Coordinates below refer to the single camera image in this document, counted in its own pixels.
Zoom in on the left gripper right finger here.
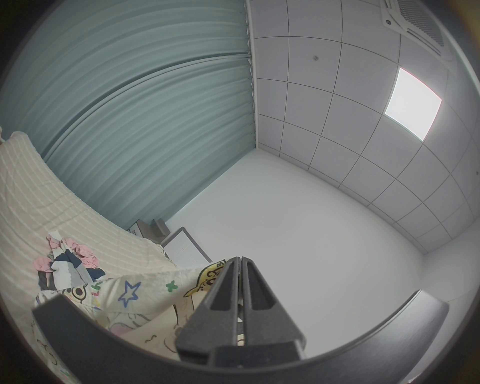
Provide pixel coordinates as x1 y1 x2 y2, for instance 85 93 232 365
240 256 306 349

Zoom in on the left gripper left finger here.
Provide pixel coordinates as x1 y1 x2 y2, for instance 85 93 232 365
176 257 242 366

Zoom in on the white printed pyjama top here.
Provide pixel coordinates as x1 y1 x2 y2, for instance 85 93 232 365
32 262 248 361

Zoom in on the pile of clothes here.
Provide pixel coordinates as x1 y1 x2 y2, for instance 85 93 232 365
33 230 106 291

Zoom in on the bed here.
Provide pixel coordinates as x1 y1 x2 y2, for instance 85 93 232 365
0 131 213 338

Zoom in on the grey bedside table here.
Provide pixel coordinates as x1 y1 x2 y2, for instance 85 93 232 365
127 218 171 244

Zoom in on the square ceiling light panel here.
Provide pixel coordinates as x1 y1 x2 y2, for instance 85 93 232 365
383 67 443 142

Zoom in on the ceiling air conditioner vent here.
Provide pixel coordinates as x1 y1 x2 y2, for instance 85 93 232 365
379 0 460 62

